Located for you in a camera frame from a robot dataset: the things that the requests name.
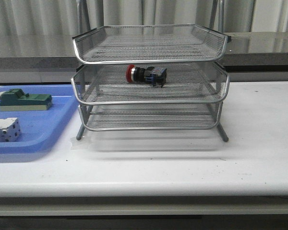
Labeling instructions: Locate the red emergency push button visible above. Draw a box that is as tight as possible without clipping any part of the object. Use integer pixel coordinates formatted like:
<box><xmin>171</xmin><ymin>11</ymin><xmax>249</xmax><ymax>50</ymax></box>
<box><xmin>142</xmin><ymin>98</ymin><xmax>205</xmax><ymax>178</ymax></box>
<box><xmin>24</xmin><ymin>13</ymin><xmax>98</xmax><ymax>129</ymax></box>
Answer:
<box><xmin>125</xmin><ymin>64</ymin><xmax>167</xmax><ymax>88</ymax></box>

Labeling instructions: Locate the silver mesh tray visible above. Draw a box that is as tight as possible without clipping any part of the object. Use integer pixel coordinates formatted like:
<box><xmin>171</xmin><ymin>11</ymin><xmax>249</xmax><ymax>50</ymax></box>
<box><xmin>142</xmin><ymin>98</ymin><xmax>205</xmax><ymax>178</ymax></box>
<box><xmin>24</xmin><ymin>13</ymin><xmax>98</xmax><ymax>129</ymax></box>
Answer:
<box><xmin>79</xmin><ymin>103</ymin><xmax>223</xmax><ymax>131</ymax></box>
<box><xmin>72</xmin><ymin>24</ymin><xmax>231</xmax><ymax>65</ymax></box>
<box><xmin>71</xmin><ymin>62</ymin><xmax>230</xmax><ymax>105</ymax></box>

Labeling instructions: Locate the blue plastic tray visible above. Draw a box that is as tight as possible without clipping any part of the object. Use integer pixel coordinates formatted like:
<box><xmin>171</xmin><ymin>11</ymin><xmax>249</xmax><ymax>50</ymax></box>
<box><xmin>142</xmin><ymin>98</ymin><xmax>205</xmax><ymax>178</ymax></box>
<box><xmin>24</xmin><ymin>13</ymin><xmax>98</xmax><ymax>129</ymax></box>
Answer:
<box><xmin>0</xmin><ymin>84</ymin><xmax>78</xmax><ymax>163</ymax></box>

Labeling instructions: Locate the white circuit breaker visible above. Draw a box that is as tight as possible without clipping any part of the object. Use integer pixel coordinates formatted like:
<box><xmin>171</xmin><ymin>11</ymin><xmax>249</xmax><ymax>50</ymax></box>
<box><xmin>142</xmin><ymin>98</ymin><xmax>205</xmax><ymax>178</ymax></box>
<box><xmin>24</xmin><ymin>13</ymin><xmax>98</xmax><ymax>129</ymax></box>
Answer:
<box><xmin>0</xmin><ymin>117</ymin><xmax>21</xmax><ymax>142</ymax></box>

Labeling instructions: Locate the grey background counter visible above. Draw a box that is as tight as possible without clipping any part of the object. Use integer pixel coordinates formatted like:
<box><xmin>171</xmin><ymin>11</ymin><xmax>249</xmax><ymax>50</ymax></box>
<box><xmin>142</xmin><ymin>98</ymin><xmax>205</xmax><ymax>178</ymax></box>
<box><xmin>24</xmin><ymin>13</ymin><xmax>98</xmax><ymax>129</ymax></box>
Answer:
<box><xmin>0</xmin><ymin>32</ymin><xmax>288</xmax><ymax>85</ymax></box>

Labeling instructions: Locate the silver metal rack frame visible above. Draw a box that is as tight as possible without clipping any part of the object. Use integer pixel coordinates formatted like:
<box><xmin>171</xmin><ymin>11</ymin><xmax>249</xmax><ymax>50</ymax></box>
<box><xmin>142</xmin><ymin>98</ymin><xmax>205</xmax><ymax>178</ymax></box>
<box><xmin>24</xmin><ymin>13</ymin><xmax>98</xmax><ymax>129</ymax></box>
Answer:
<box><xmin>75</xmin><ymin>0</ymin><xmax>230</xmax><ymax>143</ymax></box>

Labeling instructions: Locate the green and beige switch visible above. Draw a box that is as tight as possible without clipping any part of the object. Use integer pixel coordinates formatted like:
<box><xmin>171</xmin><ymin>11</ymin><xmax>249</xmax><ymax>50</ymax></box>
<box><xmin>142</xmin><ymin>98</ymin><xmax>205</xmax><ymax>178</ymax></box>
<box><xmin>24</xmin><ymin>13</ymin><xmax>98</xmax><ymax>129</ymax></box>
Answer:
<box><xmin>0</xmin><ymin>88</ymin><xmax>53</xmax><ymax>112</ymax></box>

